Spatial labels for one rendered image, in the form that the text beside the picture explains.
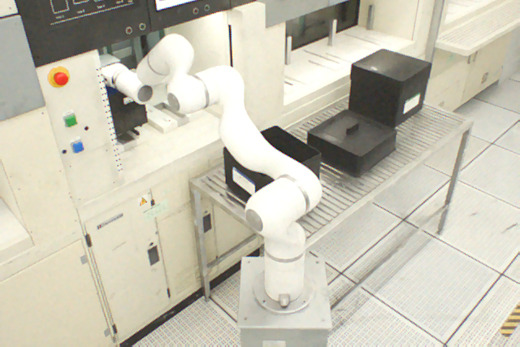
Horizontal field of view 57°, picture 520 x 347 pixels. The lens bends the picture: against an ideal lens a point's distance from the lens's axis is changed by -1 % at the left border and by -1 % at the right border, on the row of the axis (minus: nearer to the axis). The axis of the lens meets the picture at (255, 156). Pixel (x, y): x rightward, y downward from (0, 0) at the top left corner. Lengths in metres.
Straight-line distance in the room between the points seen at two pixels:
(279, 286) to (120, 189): 0.73
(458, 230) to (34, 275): 2.26
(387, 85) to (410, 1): 0.92
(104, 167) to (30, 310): 0.58
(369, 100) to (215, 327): 1.32
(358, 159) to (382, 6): 1.46
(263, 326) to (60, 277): 0.82
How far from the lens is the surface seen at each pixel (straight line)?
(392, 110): 2.35
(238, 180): 1.86
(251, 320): 1.50
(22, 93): 1.54
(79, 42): 1.57
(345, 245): 2.81
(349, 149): 2.01
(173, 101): 1.32
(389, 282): 2.67
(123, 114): 1.98
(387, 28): 3.24
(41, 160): 1.66
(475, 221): 3.17
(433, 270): 2.79
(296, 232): 1.37
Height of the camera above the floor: 1.96
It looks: 34 degrees down
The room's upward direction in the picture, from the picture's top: 1 degrees counter-clockwise
